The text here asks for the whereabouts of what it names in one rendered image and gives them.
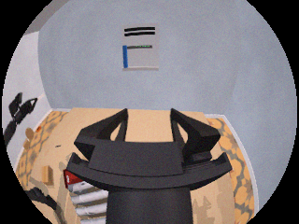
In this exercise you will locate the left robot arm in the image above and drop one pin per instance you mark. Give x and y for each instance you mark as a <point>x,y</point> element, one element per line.
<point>34,193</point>

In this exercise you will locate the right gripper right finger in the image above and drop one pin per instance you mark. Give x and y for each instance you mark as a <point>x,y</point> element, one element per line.
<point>201,137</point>

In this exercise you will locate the red rectangular tray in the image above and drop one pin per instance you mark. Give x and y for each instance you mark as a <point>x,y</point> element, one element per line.
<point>70,179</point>

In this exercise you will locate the brown cardboard box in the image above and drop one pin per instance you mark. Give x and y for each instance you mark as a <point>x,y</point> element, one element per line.
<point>47,175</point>

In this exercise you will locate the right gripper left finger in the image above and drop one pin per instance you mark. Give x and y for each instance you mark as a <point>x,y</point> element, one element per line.
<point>104,128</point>

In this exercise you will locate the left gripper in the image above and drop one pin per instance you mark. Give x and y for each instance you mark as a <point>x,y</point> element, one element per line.
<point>30,107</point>

